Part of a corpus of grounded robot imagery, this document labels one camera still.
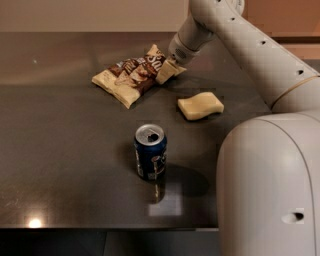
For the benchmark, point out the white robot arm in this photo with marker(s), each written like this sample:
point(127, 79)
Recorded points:
point(268, 168)

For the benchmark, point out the yellow sponge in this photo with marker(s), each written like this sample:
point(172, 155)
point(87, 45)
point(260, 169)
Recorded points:
point(200, 106)

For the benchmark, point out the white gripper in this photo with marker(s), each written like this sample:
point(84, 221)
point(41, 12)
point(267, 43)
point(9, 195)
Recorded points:
point(179, 52)

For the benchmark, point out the blue soda can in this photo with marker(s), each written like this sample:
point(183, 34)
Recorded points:
point(150, 144)

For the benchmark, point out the brown and cream chip bag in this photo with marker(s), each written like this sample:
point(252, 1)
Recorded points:
point(129, 79)

